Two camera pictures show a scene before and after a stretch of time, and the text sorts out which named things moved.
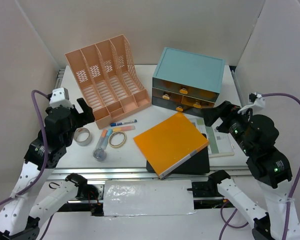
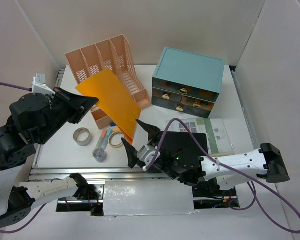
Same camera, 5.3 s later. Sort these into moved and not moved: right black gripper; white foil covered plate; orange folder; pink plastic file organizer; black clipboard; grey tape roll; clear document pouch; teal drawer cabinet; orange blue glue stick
Moved: black clipboard; orange folder; right black gripper
Not moved: orange blue glue stick; clear document pouch; grey tape roll; teal drawer cabinet; white foil covered plate; pink plastic file organizer
